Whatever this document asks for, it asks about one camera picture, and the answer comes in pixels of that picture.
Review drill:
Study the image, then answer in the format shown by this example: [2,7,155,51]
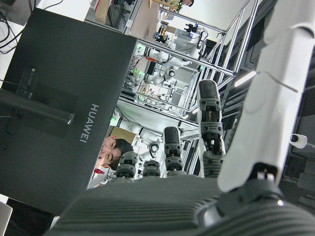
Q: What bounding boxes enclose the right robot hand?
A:
[43,0,315,236]

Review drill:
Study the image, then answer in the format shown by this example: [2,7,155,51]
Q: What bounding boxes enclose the person in black shirt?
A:
[94,136,135,175]

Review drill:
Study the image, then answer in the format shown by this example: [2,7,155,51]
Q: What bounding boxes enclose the black monitor stand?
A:
[0,71,76,126]

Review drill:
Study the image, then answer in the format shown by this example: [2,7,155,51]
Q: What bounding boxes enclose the black Huawei monitor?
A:
[0,7,138,215]

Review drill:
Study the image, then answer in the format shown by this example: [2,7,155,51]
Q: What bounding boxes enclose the person in green shirt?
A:
[172,0,195,12]

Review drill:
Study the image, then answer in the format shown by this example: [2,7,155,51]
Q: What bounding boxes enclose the white security camera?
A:
[289,134,308,149]

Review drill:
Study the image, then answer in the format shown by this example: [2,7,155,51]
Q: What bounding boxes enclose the aluminium profile frame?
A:
[85,0,260,118]

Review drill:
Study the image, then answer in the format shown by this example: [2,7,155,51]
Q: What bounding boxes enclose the black cable tangle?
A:
[0,9,27,55]

